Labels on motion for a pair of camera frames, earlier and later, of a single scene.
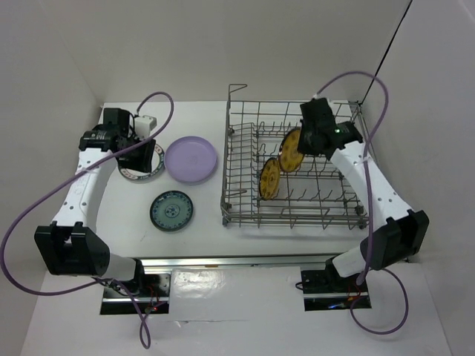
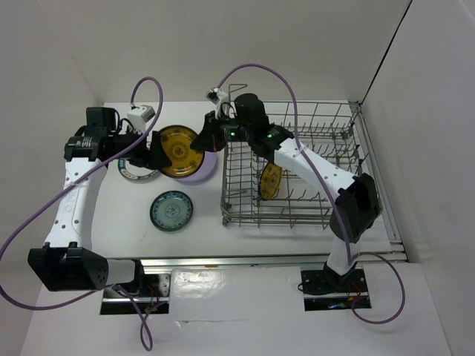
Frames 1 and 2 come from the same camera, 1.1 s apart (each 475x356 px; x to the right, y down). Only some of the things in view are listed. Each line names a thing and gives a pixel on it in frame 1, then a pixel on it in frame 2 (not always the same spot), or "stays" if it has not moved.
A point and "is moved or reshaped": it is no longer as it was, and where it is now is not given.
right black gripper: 303,147 → 208,138
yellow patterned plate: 269,179 stays
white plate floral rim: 158,159 stays
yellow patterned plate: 289,156 is moved or reshaped
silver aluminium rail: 313,262 stays
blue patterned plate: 171,211 stays
